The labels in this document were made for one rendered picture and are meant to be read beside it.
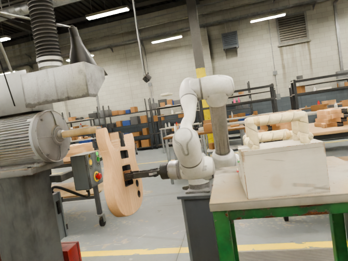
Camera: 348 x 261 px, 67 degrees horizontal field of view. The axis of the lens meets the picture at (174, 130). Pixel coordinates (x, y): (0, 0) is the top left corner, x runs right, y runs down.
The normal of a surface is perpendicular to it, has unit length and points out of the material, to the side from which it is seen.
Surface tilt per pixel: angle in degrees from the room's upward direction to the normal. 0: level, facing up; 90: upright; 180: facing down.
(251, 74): 90
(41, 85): 90
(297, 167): 90
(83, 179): 90
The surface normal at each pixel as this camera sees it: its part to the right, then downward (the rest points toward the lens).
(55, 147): 0.96, -0.01
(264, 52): -0.20, 0.08
